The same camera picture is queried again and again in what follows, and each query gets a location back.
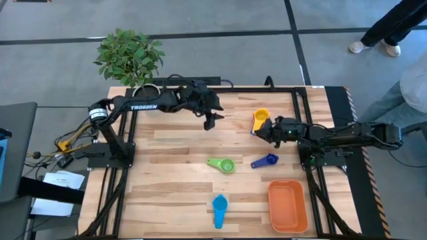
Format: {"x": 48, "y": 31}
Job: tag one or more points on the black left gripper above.
{"x": 200, "y": 98}

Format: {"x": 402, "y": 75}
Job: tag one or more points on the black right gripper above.
{"x": 287, "y": 131}

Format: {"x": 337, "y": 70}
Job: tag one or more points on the yellow measuring cup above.
{"x": 261, "y": 115}

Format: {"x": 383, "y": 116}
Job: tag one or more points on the dark blue measuring cup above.
{"x": 271, "y": 159}

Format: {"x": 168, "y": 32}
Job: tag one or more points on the green measuring cup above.
{"x": 227, "y": 165}

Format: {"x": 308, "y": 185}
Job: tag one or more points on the light blue measuring cup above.
{"x": 219, "y": 203}

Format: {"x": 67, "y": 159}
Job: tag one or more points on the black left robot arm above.
{"x": 143, "y": 106}

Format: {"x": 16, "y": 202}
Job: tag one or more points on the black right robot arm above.
{"x": 350, "y": 135}

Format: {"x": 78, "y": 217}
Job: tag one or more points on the orange rectangular basket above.
{"x": 287, "y": 206}

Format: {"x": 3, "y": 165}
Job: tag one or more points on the black hazard-striped mat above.
{"x": 337, "y": 106}

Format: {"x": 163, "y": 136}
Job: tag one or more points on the white plant pot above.
{"x": 136, "y": 90}

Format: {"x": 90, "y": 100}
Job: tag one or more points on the green leafy plant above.
{"x": 128, "y": 56}

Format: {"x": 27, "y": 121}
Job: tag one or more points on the person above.
{"x": 400, "y": 100}
{"x": 383, "y": 23}

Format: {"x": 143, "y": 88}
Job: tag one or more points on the white paper sheet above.
{"x": 50, "y": 207}
{"x": 63, "y": 180}

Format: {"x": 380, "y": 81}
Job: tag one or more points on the grey desk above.
{"x": 16, "y": 150}

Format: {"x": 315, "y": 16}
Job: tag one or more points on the black aluminium table frame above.
{"x": 250, "y": 89}

